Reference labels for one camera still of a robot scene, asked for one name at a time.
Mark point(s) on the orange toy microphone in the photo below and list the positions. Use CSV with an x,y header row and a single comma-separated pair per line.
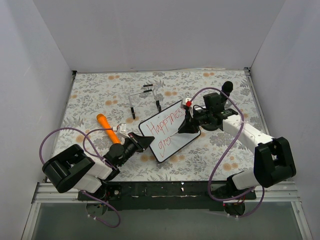
x,y
102,120

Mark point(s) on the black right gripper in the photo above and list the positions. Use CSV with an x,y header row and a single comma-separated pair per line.
x,y
190,121

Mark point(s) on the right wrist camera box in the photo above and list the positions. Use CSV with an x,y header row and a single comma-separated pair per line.
x,y
186,104

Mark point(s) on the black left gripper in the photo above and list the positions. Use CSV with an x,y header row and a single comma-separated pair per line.
x,y
136,142

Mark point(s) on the black microphone on stand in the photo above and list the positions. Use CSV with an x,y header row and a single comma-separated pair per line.
x,y
226,90

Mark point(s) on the black front mounting rail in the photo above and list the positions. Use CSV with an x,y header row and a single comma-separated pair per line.
x,y
157,195

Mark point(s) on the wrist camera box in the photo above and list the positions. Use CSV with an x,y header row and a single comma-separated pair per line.
x,y
121,130
186,104

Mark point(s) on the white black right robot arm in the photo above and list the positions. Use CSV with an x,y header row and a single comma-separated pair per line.
x,y
273,160

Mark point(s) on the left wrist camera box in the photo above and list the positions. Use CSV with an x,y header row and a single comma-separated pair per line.
x,y
121,130

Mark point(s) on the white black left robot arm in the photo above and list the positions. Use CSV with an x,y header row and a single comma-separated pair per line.
x,y
73,169

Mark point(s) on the black framed whiteboard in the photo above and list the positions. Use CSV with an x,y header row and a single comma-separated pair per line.
x,y
161,126

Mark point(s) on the black microphone stand base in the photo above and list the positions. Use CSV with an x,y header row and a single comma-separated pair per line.
x,y
212,127

